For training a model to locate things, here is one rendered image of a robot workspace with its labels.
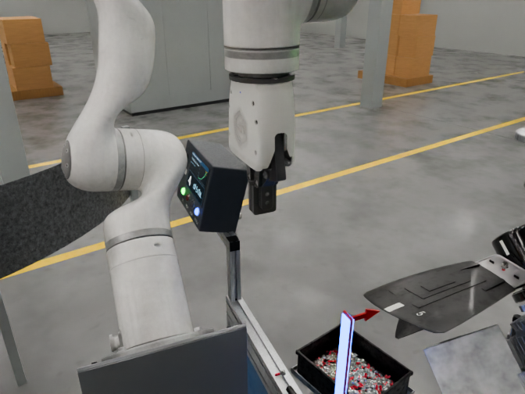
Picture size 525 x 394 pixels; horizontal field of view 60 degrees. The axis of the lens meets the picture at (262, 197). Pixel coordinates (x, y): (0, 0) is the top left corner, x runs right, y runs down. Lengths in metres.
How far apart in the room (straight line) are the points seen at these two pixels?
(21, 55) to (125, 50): 7.66
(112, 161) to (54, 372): 1.79
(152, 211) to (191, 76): 6.31
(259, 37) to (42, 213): 1.86
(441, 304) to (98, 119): 0.67
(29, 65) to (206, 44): 3.01
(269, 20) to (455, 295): 0.60
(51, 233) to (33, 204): 0.18
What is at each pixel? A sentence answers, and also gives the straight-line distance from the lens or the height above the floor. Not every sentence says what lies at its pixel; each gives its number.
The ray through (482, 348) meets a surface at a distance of 1.02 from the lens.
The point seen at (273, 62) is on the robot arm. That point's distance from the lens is 0.49.
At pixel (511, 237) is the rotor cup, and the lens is 1.01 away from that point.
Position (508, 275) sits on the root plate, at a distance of 0.98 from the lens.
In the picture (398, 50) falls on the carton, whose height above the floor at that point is 0.61.
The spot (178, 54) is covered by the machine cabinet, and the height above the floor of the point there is 0.80.
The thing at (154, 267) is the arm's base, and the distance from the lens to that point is 0.79.
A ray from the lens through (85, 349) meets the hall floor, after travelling 2.61.
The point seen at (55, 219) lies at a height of 0.71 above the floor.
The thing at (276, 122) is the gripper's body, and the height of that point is 1.54.
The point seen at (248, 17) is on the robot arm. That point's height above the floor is 1.65.
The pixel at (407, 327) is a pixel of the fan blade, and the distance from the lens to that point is 1.16.
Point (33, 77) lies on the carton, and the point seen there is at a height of 0.33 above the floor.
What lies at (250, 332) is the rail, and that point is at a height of 0.86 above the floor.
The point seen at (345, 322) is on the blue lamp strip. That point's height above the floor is 1.18.
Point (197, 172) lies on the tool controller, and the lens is 1.29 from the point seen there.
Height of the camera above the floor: 1.67
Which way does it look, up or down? 25 degrees down
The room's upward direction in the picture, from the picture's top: straight up
